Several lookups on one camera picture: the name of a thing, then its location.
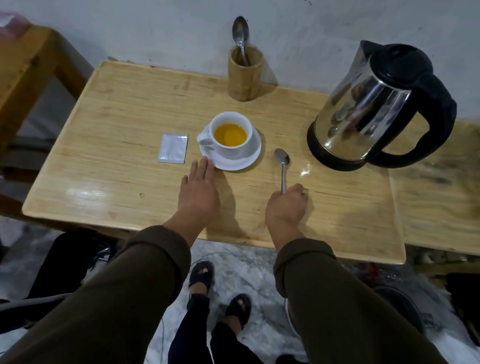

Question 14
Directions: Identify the person's left forearm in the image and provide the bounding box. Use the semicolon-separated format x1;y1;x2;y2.
0;205;213;364

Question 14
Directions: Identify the white tea cup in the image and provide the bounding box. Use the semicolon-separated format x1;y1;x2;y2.
195;109;255;161

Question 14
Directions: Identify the person's leg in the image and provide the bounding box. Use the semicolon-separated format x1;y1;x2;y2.
209;315;319;364
163;292;221;364

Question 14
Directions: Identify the black sandal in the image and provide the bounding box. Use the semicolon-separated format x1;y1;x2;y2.
223;292;253;331
187;259;216;297

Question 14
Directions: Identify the steel electric kettle black handle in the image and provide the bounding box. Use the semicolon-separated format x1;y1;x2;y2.
304;37;462;179

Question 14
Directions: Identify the person's left leg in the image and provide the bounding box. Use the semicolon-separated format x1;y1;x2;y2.
163;292;221;364

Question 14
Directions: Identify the black round stool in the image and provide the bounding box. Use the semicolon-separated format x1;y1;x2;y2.
369;284;429;337

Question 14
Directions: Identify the pink plastic bag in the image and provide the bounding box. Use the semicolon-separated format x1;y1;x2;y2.
0;10;32;39

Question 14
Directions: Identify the bamboo utensil holder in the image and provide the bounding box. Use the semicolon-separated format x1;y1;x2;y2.
225;43;265;103

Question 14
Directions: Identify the person's right leg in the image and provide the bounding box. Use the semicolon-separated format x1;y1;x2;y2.
209;315;319;364

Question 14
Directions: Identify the steel spoon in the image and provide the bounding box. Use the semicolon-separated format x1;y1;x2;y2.
230;15;254;67

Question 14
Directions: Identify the black right sandal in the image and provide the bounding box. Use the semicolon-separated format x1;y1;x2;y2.
223;292;253;331

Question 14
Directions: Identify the white saucer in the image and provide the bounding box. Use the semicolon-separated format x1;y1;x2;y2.
197;122;263;174

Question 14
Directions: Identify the steel teaspoon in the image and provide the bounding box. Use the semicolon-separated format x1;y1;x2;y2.
271;148;292;195

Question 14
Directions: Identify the person's right forearm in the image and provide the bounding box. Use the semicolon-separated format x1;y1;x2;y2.
257;225;480;364

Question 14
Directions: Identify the white paper sachet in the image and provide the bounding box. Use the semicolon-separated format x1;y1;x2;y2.
157;133;189;165

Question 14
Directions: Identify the person's left hand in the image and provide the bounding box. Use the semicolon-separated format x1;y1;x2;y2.
175;155;224;227

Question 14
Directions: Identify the black chair frame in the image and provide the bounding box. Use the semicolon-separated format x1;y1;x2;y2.
0;222;120;354

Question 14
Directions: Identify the person's right hand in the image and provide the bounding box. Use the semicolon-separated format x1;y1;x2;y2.
264;181;310;235

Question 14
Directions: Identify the black left sandal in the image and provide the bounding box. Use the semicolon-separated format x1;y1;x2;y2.
187;259;216;297

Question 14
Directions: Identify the wooden bench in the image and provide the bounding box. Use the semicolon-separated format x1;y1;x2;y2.
0;23;96;202

